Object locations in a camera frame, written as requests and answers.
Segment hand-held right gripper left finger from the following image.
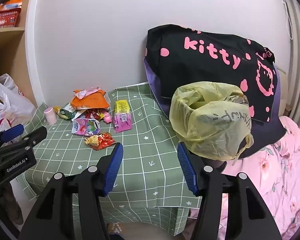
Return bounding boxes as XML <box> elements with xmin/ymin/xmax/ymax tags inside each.
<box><xmin>19</xmin><ymin>142</ymin><xmax>124</xmax><ymax>240</ymax></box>

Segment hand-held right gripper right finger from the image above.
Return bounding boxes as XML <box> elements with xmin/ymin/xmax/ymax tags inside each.
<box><xmin>177</xmin><ymin>142</ymin><xmax>283</xmax><ymax>240</ymax></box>

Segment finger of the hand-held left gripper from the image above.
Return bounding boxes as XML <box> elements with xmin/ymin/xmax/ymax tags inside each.
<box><xmin>0</xmin><ymin>126</ymin><xmax>48</xmax><ymax>155</ymax></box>
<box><xmin>0</xmin><ymin>124</ymin><xmax>25</xmax><ymax>148</ymax></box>

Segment red gold snack packet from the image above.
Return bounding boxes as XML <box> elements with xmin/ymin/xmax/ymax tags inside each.
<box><xmin>84</xmin><ymin>133</ymin><xmax>116</xmax><ymax>151</ymax></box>

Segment yellow plastic bag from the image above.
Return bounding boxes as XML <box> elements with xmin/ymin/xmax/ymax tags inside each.
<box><xmin>169</xmin><ymin>81</ymin><xmax>254</xmax><ymax>161</ymax></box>

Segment pink white drink pouch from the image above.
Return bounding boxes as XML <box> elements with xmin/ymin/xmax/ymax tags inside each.
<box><xmin>72</xmin><ymin>118</ymin><xmax>101</xmax><ymax>136</ymax></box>

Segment orange snack packet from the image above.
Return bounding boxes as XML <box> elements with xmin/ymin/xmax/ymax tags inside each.
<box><xmin>70</xmin><ymin>89</ymin><xmax>111</xmax><ymax>110</ymax></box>

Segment person's left hand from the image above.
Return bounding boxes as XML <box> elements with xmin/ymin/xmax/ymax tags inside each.
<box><xmin>4</xmin><ymin>179</ymin><xmax>24</xmax><ymax>226</ymax></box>

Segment green checked tablecloth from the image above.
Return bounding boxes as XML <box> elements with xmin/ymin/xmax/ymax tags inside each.
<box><xmin>16</xmin><ymin>82</ymin><xmax>203</xmax><ymax>237</ymax></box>

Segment green snack packet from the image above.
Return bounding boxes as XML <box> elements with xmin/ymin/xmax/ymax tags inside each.
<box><xmin>57</xmin><ymin>106</ymin><xmax>78</xmax><ymax>120</ymax></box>

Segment yellow purple snack packet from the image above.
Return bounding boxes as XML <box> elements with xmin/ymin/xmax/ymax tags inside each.
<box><xmin>114</xmin><ymin>100</ymin><xmax>132</xmax><ymax>133</ymax></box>

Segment red snack wrapper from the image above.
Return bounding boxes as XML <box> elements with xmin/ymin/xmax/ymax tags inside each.
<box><xmin>84</xmin><ymin>109</ymin><xmax>108</xmax><ymax>120</ymax></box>

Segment pink white wrapper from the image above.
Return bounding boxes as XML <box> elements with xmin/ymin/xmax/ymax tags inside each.
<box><xmin>75</xmin><ymin>87</ymin><xmax>102</xmax><ymax>99</ymax></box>

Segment wooden shelf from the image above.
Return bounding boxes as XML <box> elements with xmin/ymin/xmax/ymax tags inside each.
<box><xmin>0</xmin><ymin>0</ymin><xmax>37</xmax><ymax>105</ymax></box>

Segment pink floral bedsheet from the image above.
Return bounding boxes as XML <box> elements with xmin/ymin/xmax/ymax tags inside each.
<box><xmin>187</xmin><ymin>116</ymin><xmax>300</xmax><ymax>240</ymax></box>

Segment black pillow with pink print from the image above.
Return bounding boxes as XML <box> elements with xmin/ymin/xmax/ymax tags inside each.
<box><xmin>144</xmin><ymin>24</ymin><xmax>276</xmax><ymax>123</ymax></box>

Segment red plastic basket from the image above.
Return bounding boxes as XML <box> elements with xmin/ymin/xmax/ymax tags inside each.
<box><xmin>0</xmin><ymin>8</ymin><xmax>22</xmax><ymax>29</ymax></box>

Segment orange white packets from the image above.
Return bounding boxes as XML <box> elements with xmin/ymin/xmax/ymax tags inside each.
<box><xmin>0</xmin><ymin>0</ymin><xmax>23</xmax><ymax>12</ymax></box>

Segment white pull cord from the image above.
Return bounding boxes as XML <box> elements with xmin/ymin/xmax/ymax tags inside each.
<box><xmin>282</xmin><ymin>0</ymin><xmax>293</xmax><ymax>40</ymax></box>

